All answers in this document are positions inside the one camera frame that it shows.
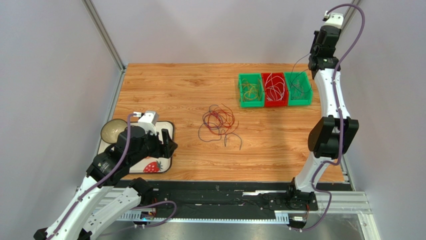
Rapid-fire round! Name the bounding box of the aluminium frame post right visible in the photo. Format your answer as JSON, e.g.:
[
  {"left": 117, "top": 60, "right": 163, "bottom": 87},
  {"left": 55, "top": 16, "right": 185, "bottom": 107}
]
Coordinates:
[{"left": 342, "top": 0, "right": 363, "bottom": 32}]

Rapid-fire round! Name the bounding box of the red storage bin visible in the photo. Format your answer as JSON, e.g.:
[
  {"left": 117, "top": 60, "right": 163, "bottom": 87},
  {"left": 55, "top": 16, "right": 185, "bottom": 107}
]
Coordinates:
[{"left": 260, "top": 72, "right": 289, "bottom": 108}]

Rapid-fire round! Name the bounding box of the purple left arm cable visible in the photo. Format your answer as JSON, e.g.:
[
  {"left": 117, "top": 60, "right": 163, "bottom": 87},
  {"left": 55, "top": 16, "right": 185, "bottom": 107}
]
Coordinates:
[{"left": 44, "top": 112, "right": 179, "bottom": 240}]

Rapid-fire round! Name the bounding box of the yellow cable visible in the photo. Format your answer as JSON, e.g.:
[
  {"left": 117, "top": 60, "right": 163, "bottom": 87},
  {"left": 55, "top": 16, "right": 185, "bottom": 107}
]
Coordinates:
[{"left": 242, "top": 83, "right": 262, "bottom": 102}]

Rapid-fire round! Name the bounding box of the aluminium frame post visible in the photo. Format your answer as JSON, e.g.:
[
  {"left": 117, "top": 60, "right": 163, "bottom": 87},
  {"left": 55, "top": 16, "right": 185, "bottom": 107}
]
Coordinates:
[
  {"left": 342, "top": 0, "right": 363, "bottom": 32},
  {"left": 82, "top": 0, "right": 126, "bottom": 73}
]

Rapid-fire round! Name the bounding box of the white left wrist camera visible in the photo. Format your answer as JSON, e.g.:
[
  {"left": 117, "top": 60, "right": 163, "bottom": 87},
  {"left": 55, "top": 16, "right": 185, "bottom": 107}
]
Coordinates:
[{"left": 133, "top": 110, "right": 159, "bottom": 136}]

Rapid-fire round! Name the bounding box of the white cable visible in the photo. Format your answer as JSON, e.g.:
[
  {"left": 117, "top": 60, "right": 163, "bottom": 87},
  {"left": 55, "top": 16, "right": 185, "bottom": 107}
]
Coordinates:
[
  {"left": 265, "top": 73, "right": 288, "bottom": 100},
  {"left": 264, "top": 73, "right": 287, "bottom": 102}
]

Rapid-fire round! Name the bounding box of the aluminium frame post left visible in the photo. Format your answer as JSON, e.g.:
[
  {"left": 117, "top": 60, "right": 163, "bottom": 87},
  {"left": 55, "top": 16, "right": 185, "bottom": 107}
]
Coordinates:
[{"left": 82, "top": 0, "right": 126, "bottom": 73}]

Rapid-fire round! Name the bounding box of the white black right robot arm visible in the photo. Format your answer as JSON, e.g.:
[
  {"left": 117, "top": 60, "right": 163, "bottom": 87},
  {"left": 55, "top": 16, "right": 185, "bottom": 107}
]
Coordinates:
[{"left": 286, "top": 25, "right": 360, "bottom": 209}]

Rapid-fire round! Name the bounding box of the green storage bin left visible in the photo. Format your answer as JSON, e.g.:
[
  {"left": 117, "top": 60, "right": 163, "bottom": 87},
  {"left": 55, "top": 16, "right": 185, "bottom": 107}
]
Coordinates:
[{"left": 238, "top": 73, "right": 265, "bottom": 108}]

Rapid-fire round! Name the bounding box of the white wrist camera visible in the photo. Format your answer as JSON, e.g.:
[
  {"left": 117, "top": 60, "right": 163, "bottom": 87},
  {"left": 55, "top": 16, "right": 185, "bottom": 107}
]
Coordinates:
[
  {"left": 133, "top": 110, "right": 159, "bottom": 136},
  {"left": 323, "top": 11, "right": 344, "bottom": 30}
]

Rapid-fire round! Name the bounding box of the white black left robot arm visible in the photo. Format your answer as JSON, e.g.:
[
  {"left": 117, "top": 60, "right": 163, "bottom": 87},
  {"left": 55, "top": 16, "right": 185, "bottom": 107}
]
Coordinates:
[{"left": 33, "top": 125, "right": 178, "bottom": 240}]

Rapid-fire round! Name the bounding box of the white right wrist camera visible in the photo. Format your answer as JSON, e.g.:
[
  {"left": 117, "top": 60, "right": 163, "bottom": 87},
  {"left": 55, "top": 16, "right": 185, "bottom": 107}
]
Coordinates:
[{"left": 323, "top": 11, "right": 344, "bottom": 30}]

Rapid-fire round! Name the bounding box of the green storage bin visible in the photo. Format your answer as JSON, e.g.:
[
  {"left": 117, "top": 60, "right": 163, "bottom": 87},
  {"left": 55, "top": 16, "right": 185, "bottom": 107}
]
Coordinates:
[
  {"left": 284, "top": 71, "right": 313, "bottom": 106},
  {"left": 238, "top": 73, "right": 265, "bottom": 108}
]

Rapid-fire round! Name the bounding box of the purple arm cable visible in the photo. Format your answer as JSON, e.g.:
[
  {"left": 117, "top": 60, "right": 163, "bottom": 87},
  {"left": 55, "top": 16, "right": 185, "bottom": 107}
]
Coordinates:
[
  {"left": 289, "top": 3, "right": 366, "bottom": 232},
  {"left": 44, "top": 112, "right": 179, "bottom": 240}
]

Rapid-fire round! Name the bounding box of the green storage bin right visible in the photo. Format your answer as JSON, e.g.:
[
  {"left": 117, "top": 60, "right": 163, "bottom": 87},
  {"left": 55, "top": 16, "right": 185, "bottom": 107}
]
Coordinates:
[{"left": 284, "top": 71, "right": 313, "bottom": 106}]

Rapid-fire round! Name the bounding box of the white strawberry print tray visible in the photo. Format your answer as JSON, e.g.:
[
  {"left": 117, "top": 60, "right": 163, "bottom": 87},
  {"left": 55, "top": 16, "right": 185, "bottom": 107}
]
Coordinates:
[{"left": 97, "top": 121, "right": 175, "bottom": 174}]

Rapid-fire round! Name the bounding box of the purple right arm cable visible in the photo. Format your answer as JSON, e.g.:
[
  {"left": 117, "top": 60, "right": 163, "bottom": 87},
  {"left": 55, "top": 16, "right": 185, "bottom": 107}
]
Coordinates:
[{"left": 289, "top": 3, "right": 366, "bottom": 232}]

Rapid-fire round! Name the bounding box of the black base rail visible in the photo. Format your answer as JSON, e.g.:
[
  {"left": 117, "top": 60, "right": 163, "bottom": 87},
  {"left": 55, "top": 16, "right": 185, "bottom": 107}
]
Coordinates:
[{"left": 113, "top": 179, "right": 354, "bottom": 221}]

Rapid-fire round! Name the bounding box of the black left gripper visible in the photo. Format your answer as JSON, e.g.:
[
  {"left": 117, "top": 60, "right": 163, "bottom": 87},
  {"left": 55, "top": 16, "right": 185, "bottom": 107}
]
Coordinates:
[{"left": 129, "top": 127, "right": 179, "bottom": 166}]

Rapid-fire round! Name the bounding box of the clear glass bowl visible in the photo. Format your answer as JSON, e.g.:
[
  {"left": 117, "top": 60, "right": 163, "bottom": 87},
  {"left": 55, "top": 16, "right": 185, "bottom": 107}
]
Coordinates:
[{"left": 100, "top": 119, "right": 128, "bottom": 144}]

